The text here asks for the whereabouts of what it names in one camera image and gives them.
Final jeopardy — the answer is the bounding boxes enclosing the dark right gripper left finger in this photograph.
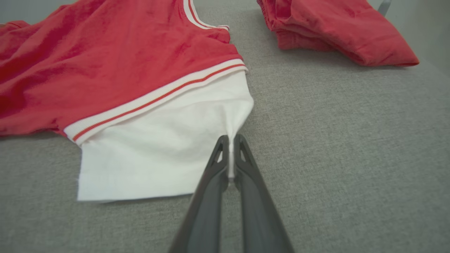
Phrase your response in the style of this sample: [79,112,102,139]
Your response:
[169,135,231,253]

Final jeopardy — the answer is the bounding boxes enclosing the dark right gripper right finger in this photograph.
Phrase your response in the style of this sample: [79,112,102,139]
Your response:
[233,134,295,253]

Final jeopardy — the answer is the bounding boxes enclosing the red basketball jersey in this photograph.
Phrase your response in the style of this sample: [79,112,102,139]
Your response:
[0,0,255,203]

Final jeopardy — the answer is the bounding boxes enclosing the red shorts with white trim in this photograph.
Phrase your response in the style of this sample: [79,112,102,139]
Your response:
[257,0,420,67]

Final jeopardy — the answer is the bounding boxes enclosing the grey fabric sofa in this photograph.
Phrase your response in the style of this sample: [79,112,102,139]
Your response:
[0,0,450,253]

